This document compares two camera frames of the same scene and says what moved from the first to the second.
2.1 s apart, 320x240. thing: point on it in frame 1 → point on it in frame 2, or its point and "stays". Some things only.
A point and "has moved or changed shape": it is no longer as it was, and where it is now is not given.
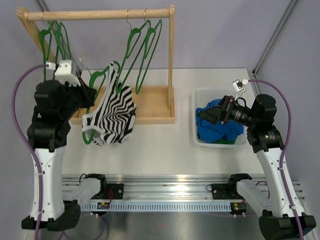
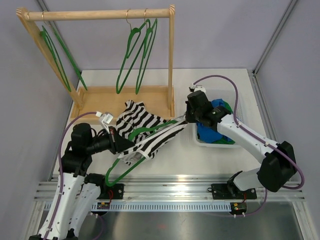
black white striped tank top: x=112 y=119 → x=147 y=131
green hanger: x=148 y=31 has moved or changed shape
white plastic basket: x=200 y=97 stays
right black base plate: x=225 y=191 stays
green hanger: x=105 y=72 → x=129 y=137
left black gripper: x=88 y=94 → x=118 y=143
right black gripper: x=213 y=115 → x=189 y=118
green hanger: x=58 y=36 → x=70 y=56
